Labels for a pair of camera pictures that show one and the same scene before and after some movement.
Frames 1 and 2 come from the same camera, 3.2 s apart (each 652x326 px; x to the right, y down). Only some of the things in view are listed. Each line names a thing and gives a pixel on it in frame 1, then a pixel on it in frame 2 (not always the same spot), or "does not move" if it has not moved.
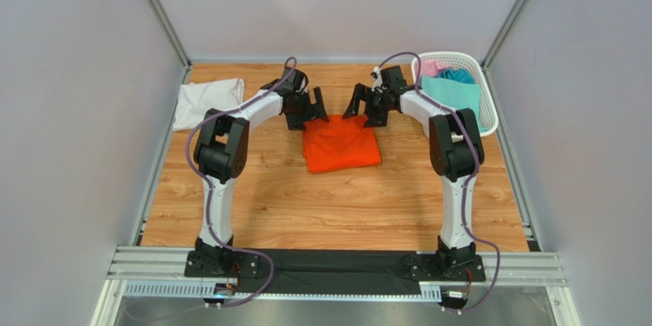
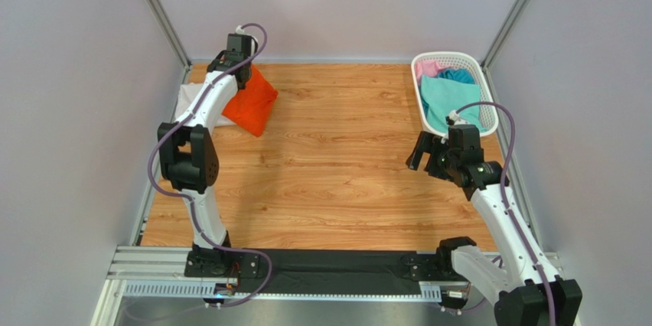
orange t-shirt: x=339 y=144 to x=249 y=106
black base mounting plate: x=253 y=273 does not move
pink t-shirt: x=430 y=67 does not move
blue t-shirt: x=461 y=75 does not move
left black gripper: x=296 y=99 to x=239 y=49
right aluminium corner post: x=510 y=21 does not move
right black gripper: x=371 y=104 to x=435 y=153
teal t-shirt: x=454 y=96 does not move
